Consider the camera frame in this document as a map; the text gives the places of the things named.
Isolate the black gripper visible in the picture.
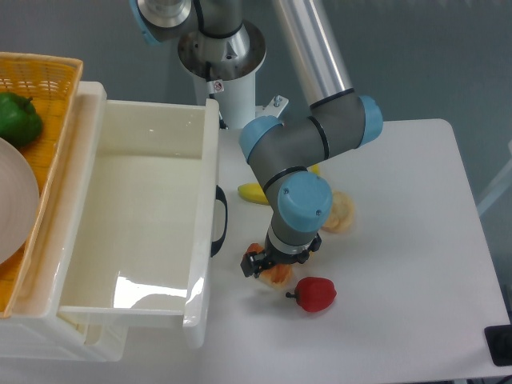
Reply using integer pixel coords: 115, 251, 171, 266
240, 233, 322, 278

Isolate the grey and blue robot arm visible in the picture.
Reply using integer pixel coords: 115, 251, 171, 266
130, 1, 383, 277

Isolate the round pale bread roll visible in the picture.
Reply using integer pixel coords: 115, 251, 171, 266
322, 190, 355, 234

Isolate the red bell pepper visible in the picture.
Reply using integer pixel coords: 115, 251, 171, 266
286, 277, 337, 313

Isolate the yellow banana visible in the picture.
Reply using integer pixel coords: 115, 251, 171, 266
237, 164, 321, 206

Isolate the white plastic drawer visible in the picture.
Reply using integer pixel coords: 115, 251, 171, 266
58, 99, 219, 348

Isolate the black device at table edge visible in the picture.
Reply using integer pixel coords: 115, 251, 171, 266
484, 324, 512, 366

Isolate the white plastic drawer cabinet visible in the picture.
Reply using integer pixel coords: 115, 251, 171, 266
1, 82, 127, 362

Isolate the beige round plate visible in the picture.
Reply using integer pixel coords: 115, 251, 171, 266
1, 139, 39, 262

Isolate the orange woven basket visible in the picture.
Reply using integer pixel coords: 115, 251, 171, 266
1, 52, 83, 319

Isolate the green bell pepper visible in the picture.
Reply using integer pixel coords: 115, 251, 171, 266
1, 92, 43, 148

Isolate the black drawer handle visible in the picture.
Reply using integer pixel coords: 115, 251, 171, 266
210, 185, 229, 257

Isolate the white table clamp bracket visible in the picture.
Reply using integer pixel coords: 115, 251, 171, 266
255, 94, 290, 119

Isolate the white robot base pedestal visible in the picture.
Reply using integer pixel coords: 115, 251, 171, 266
178, 21, 266, 129

